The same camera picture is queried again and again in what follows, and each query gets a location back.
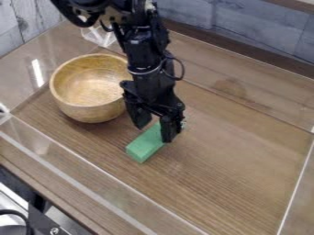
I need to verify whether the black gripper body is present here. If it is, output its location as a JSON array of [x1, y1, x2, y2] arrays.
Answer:
[[120, 73, 185, 118]]

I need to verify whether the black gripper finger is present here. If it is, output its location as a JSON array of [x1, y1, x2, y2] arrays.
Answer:
[[124, 94, 152, 129], [159, 115, 184, 143]]

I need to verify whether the green rectangular block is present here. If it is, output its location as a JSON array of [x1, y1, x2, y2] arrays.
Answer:
[[125, 122, 167, 163]]

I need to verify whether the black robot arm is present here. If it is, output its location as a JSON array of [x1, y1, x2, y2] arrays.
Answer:
[[50, 0, 185, 143]]

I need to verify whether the wooden bowl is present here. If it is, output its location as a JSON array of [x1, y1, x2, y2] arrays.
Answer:
[[49, 53, 131, 123]]

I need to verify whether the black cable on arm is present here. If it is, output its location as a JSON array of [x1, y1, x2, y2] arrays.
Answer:
[[160, 56, 187, 82]]

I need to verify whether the clear acrylic corner bracket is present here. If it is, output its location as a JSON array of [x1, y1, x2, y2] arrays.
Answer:
[[80, 20, 116, 48]]

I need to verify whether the black metal bracket with bolt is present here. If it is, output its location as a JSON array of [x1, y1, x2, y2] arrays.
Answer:
[[28, 203, 71, 235]]

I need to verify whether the black cable bottom left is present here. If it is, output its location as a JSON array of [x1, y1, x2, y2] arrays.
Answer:
[[0, 209, 32, 235]]

